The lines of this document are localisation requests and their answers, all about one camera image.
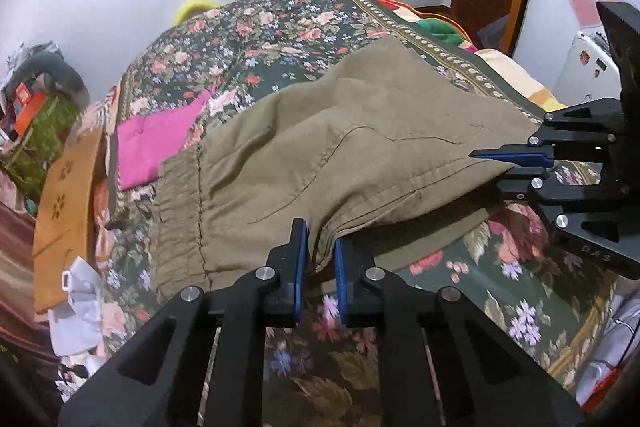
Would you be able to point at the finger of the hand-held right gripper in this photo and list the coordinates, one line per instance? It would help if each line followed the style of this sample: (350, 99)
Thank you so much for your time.
(565, 199)
(520, 158)

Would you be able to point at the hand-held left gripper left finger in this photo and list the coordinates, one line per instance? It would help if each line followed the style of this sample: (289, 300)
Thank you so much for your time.
(299, 267)

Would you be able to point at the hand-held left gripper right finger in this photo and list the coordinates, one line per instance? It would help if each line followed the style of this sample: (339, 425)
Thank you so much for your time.
(342, 279)

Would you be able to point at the olive green pants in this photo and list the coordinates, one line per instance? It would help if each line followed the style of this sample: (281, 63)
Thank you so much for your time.
(350, 142)

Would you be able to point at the white appliance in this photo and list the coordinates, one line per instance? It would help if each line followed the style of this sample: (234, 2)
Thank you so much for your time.
(585, 67)

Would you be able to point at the colourful striped blanket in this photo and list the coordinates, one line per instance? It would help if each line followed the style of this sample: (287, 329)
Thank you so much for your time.
(440, 32)

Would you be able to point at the pink cloth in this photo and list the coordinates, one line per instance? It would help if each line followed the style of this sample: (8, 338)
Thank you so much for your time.
(150, 142)

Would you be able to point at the white crumpled cloth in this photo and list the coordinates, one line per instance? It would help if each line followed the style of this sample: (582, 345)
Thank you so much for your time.
(75, 307)

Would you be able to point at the floral bed blanket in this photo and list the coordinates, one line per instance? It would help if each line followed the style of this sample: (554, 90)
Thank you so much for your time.
(280, 37)

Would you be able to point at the orange flower-print cloth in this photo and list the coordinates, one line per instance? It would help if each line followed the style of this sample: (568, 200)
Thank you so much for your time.
(65, 207)

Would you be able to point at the yellow fluffy item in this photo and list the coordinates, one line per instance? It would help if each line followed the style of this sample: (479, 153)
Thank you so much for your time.
(195, 7)

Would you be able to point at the green patterned cloth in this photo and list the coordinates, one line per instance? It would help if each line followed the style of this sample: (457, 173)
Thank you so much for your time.
(45, 137)

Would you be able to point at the orange box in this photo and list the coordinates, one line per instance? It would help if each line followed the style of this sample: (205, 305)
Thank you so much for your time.
(27, 107)

